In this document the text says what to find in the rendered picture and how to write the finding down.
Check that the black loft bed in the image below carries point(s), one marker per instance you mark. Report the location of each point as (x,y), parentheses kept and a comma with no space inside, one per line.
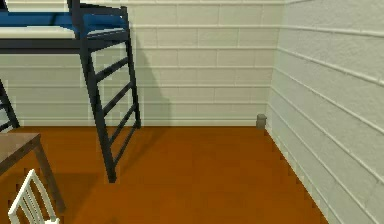
(93,83)

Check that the white slatted chair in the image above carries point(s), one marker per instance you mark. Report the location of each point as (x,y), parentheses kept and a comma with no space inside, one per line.
(28,200)

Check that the brown wooden table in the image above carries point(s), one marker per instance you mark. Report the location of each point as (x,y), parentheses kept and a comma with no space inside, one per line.
(16,145)

